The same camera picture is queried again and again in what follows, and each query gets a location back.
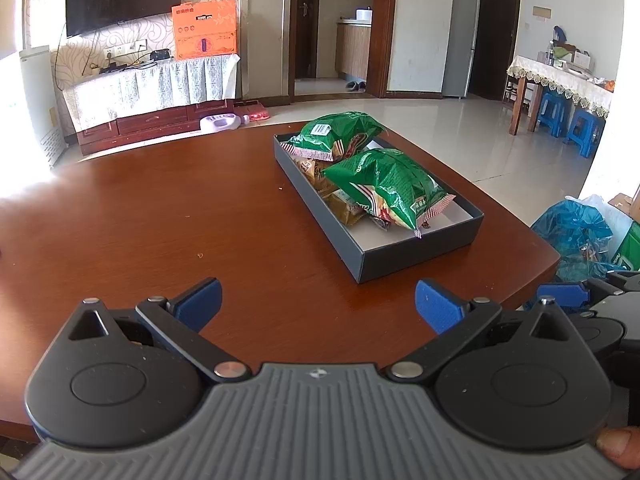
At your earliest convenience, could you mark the white chest freezer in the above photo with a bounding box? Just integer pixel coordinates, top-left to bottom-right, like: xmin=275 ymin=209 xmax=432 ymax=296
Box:
xmin=0 ymin=45 xmax=63 ymax=168

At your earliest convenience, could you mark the wooden kitchen cabinet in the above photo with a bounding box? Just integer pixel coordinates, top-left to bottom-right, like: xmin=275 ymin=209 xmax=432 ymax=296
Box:
xmin=336 ymin=20 xmax=373 ymax=81

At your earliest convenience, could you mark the silver refrigerator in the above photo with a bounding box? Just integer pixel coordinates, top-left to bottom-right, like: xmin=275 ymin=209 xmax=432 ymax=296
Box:
xmin=442 ymin=0 xmax=482 ymax=98

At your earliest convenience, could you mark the lace tablecloth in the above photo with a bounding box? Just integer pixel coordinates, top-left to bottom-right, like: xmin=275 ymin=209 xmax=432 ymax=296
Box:
xmin=506 ymin=55 xmax=613 ymax=120

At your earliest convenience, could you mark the orange gift box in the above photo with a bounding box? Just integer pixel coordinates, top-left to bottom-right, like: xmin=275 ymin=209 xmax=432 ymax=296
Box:
xmin=171 ymin=0 xmax=238 ymax=61

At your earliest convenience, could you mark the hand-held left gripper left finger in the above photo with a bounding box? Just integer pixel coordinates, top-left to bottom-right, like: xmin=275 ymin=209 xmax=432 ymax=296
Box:
xmin=66 ymin=276 xmax=252 ymax=384

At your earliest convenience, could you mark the red dustpan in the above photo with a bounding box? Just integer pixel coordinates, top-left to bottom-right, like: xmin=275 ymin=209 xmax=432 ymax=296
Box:
xmin=234 ymin=101 xmax=271 ymax=122

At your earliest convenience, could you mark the brown door with handle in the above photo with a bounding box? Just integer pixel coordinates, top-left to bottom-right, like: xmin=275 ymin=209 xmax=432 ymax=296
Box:
xmin=295 ymin=0 xmax=321 ymax=78

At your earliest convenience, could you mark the green snack bag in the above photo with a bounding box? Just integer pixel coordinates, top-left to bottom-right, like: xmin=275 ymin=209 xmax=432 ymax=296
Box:
xmin=324 ymin=148 xmax=457 ymax=239
xmin=281 ymin=111 xmax=390 ymax=162

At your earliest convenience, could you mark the blue plastic stool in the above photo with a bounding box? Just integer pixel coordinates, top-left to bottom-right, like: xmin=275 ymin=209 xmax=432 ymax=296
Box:
xmin=536 ymin=91 xmax=571 ymax=138
xmin=565 ymin=107 xmax=607 ymax=158

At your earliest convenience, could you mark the dark wooden television cabinet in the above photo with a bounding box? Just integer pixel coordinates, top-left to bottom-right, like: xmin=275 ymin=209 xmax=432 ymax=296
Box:
xmin=77 ymin=100 xmax=238 ymax=156

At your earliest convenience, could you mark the person's right hand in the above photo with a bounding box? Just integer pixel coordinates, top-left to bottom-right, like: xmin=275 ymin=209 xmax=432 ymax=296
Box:
xmin=596 ymin=426 xmax=640 ymax=472

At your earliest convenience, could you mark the yellow snack packet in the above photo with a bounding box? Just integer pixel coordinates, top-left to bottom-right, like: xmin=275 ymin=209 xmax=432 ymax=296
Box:
xmin=292 ymin=156 xmax=341 ymax=196
xmin=324 ymin=190 xmax=367 ymax=227

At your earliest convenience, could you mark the dark grey shallow box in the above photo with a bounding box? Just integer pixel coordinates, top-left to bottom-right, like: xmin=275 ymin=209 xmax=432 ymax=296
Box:
xmin=273 ymin=129 xmax=485 ymax=285

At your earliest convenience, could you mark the dark brown door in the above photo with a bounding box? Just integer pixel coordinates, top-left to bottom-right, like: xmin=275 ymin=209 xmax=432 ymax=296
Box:
xmin=467 ymin=0 xmax=522 ymax=101

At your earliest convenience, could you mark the green carton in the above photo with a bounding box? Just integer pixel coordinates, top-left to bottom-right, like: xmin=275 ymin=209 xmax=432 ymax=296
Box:
xmin=610 ymin=220 xmax=640 ymax=273

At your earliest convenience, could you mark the white plastic bottle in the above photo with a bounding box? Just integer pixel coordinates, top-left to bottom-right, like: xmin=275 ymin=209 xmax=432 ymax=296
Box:
xmin=199 ymin=112 xmax=251 ymax=135

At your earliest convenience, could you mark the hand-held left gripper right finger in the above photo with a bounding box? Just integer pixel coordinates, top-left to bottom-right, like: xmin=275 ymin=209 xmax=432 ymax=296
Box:
xmin=387 ymin=276 xmax=581 ymax=383

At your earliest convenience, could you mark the pale patterned cabinet cloth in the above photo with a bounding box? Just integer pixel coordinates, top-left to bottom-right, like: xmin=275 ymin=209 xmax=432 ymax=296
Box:
xmin=62 ymin=54 xmax=242 ymax=131

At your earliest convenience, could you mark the blue plastic bag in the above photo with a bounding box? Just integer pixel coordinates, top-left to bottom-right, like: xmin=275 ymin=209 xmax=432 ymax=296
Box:
xmin=531 ymin=199 xmax=626 ymax=281

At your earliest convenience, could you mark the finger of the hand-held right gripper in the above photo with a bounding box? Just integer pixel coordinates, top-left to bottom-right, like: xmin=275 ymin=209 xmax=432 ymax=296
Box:
xmin=524 ymin=282 xmax=593 ymax=313

